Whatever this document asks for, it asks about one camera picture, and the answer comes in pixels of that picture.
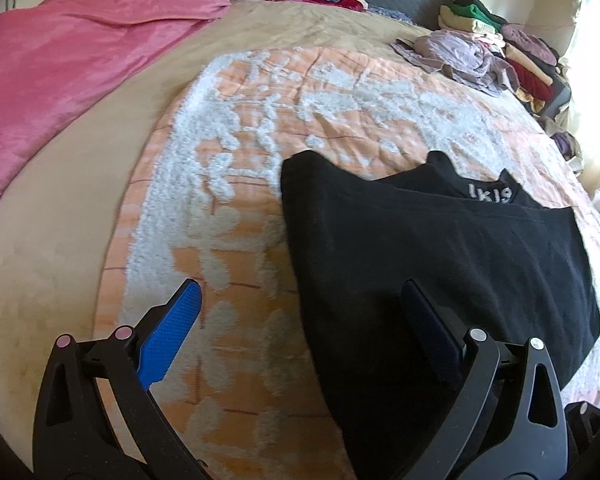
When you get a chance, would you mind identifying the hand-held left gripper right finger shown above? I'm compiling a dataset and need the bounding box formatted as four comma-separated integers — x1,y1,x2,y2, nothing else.
400,280,568,480

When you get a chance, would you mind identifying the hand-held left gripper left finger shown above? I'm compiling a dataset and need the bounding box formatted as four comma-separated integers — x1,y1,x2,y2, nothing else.
32,279,216,480

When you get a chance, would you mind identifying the black garment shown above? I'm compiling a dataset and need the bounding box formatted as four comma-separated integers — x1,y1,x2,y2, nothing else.
280,150,600,480

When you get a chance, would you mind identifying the white bag of clothes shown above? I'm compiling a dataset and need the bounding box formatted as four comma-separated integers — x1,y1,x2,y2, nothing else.
550,130,584,162

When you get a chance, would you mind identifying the pile of folded clothes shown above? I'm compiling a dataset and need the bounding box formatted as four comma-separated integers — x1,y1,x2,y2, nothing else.
439,0,573,121

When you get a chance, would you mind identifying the bed with beige sheet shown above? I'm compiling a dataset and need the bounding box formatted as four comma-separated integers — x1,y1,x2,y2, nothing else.
0,0,600,480

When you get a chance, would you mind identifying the orange and white tufted mat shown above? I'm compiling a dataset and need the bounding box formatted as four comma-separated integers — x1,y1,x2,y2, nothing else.
94,46,600,480

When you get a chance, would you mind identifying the cream curtain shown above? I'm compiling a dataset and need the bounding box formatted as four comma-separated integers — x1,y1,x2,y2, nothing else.
560,0,600,201

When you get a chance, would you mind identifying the lavender garment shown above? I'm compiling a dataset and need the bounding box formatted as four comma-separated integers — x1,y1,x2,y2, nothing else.
391,30,518,98

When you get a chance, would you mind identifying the pink blanket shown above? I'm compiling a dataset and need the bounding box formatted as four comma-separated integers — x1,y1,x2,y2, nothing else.
0,0,273,223

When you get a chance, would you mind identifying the maroon pillow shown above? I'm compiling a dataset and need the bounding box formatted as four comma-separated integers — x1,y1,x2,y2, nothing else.
265,0,369,14

